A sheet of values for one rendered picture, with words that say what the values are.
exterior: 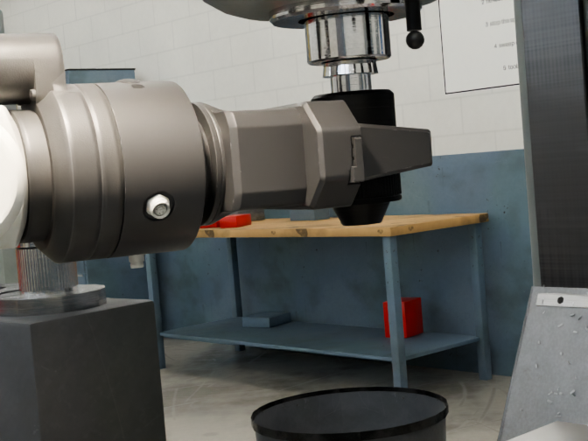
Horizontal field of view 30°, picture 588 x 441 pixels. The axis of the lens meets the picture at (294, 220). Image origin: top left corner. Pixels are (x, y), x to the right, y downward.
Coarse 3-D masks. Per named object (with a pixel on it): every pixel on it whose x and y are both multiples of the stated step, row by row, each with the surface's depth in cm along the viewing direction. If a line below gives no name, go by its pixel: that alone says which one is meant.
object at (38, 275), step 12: (24, 252) 87; (36, 252) 87; (24, 264) 87; (36, 264) 87; (48, 264) 87; (60, 264) 87; (72, 264) 88; (24, 276) 87; (36, 276) 87; (48, 276) 87; (60, 276) 87; (72, 276) 88; (24, 288) 87; (36, 288) 87; (48, 288) 87; (60, 288) 87; (72, 288) 88
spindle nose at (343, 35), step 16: (320, 16) 60; (336, 16) 59; (352, 16) 59; (368, 16) 59; (384, 16) 60; (304, 32) 61; (320, 32) 60; (336, 32) 59; (352, 32) 59; (368, 32) 59; (384, 32) 60; (320, 48) 60; (336, 48) 59; (352, 48) 59; (368, 48) 59; (384, 48) 60; (320, 64) 62
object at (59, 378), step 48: (0, 288) 97; (96, 288) 89; (0, 336) 84; (48, 336) 82; (96, 336) 85; (144, 336) 88; (0, 384) 84; (48, 384) 82; (96, 384) 85; (144, 384) 88; (0, 432) 85; (48, 432) 82; (96, 432) 85; (144, 432) 88
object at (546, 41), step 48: (528, 0) 96; (576, 0) 92; (528, 48) 96; (576, 48) 93; (528, 96) 97; (576, 96) 93; (528, 144) 98; (576, 144) 94; (528, 192) 99; (576, 192) 94; (576, 240) 95
